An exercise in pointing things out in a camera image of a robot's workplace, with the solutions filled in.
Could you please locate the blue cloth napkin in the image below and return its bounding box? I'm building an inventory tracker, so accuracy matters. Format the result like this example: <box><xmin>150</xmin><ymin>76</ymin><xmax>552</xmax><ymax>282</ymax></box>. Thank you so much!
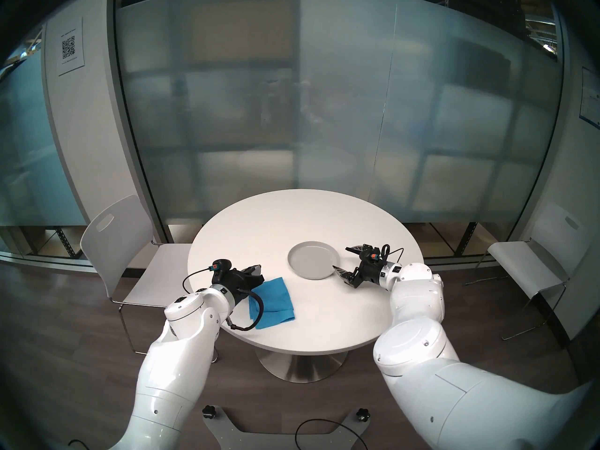
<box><xmin>248</xmin><ymin>277</ymin><xmax>296</xmax><ymax>331</ymax></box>

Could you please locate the black looped floor cable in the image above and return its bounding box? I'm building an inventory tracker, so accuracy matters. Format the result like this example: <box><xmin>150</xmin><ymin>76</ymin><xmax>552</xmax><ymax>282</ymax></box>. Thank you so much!
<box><xmin>294</xmin><ymin>419</ymin><xmax>368</xmax><ymax>450</ymax></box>

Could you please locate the thin right camera cable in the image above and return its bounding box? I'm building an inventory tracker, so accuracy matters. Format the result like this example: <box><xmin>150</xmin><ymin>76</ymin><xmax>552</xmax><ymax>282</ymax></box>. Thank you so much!
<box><xmin>381</xmin><ymin>244</ymin><xmax>405</xmax><ymax>268</ymax></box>

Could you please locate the white QR code sign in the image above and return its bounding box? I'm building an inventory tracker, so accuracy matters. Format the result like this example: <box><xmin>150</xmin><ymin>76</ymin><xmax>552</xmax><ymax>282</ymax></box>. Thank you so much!
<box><xmin>56</xmin><ymin>17</ymin><xmax>86</xmax><ymax>77</ymax></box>

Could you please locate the white plastic chair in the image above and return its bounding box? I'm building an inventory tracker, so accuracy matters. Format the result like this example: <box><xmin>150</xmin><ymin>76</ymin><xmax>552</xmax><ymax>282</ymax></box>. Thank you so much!
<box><xmin>80</xmin><ymin>195</ymin><xmax>207</xmax><ymax>358</ymax></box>
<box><xmin>464</xmin><ymin>202</ymin><xmax>592</xmax><ymax>341</ymax></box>

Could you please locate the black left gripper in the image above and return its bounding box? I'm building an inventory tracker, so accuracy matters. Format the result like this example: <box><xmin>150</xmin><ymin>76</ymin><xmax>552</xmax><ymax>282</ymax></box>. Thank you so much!
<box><xmin>213</xmin><ymin>265</ymin><xmax>265</xmax><ymax>304</ymax></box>

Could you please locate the white wall poster blue trim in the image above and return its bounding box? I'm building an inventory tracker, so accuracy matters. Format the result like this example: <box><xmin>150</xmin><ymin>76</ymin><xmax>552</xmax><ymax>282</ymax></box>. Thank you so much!
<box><xmin>578</xmin><ymin>67</ymin><xmax>600</xmax><ymax>128</ymax></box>

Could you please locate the grey round plate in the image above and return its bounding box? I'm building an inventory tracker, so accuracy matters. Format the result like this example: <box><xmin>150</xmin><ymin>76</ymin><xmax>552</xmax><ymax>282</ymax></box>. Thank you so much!
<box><xmin>287</xmin><ymin>240</ymin><xmax>340</xmax><ymax>280</ymax></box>

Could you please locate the thin camera cable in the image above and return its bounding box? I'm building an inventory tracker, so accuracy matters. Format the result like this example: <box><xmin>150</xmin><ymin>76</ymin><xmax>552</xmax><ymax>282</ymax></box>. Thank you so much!
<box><xmin>381</xmin><ymin>244</ymin><xmax>405</xmax><ymax>268</ymax></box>
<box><xmin>181</xmin><ymin>267</ymin><xmax>215</xmax><ymax>295</ymax></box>

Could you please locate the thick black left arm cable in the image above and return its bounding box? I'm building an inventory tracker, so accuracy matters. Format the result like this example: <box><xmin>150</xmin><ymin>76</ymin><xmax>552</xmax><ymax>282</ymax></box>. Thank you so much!
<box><xmin>226</xmin><ymin>289</ymin><xmax>265</xmax><ymax>331</ymax></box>

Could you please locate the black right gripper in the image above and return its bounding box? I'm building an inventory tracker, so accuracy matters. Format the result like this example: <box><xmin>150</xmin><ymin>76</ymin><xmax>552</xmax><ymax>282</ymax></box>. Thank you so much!
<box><xmin>332</xmin><ymin>244</ymin><xmax>389</xmax><ymax>288</ymax></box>

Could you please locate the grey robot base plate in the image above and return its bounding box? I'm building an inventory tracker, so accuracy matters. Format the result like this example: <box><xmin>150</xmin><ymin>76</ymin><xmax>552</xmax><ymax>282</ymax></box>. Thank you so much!
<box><xmin>202</xmin><ymin>407</ymin><xmax>373</xmax><ymax>450</ymax></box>

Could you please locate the black metal shelf frame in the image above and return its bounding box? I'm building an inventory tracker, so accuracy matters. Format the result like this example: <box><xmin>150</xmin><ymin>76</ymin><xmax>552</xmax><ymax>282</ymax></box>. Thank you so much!
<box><xmin>45</xmin><ymin>226</ymin><xmax>83</xmax><ymax>258</ymax></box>
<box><xmin>457</xmin><ymin>222</ymin><xmax>480</xmax><ymax>257</ymax></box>

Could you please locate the thin left camera cable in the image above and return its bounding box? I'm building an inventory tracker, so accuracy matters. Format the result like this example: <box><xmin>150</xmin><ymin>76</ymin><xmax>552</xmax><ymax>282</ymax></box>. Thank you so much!
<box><xmin>181</xmin><ymin>267</ymin><xmax>215</xmax><ymax>295</ymax></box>

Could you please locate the brushed steel table base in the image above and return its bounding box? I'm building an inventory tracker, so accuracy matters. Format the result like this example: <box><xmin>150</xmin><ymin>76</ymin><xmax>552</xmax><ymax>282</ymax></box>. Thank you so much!
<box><xmin>255</xmin><ymin>347</ymin><xmax>348</xmax><ymax>384</ymax></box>

